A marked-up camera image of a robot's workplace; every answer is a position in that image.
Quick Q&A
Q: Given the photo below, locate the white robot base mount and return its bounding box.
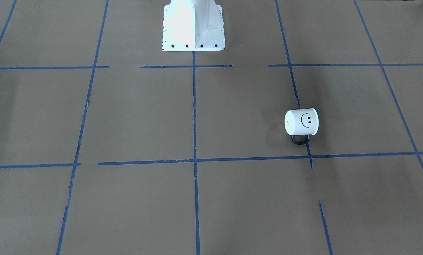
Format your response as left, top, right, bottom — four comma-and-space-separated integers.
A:
162, 0, 226, 52

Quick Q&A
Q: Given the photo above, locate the white smiley face mug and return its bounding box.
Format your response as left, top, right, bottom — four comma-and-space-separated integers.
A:
284, 108, 320, 145

